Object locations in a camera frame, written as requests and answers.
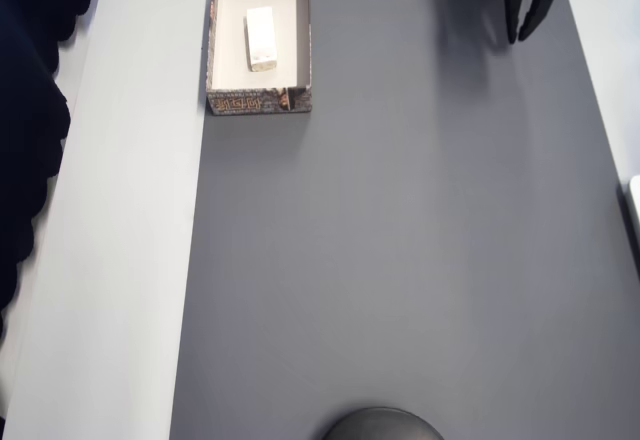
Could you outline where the grey desk mat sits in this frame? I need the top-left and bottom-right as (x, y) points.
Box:
(167, 0), (640, 440)

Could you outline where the dark blue curtain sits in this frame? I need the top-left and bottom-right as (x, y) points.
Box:
(0, 0), (111, 356)

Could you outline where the small white block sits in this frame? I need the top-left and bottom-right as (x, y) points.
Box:
(244, 5), (279, 73)

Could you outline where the patterned cardboard box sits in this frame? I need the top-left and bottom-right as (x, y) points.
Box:
(205, 0), (315, 117)

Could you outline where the black round-base stand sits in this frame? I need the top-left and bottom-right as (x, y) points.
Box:
(319, 406), (446, 440)

